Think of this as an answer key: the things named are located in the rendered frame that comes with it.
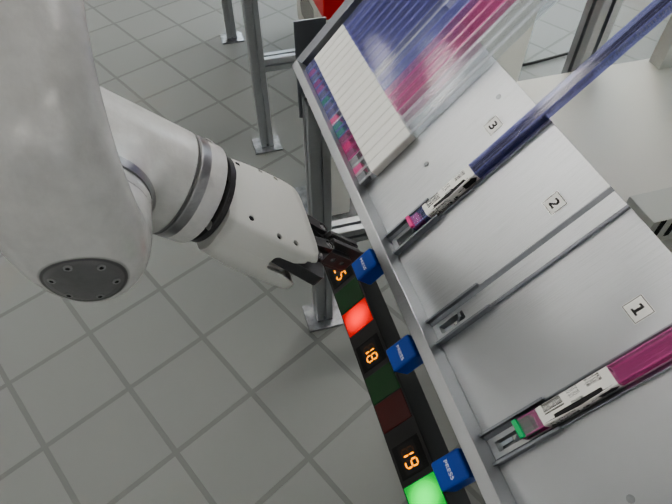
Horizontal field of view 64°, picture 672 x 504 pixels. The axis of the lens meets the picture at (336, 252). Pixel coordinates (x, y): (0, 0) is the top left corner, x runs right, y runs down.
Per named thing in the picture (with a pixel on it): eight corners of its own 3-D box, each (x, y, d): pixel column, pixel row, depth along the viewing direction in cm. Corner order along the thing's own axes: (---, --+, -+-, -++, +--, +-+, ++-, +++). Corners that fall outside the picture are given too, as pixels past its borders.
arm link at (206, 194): (139, 179, 46) (171, 192, 48) (145, 255, 41) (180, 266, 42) (193, 108, 42) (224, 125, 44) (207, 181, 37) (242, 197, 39)
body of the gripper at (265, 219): (164, 182, 47) (263, 223, 55) (174, 268, 41) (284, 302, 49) (211, 121, 44) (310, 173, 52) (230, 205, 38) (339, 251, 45)
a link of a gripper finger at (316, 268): (238, 235, 44) (263, 215, 49) (304, 299, 45) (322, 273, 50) (247, 226, 44) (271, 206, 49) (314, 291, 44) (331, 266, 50)
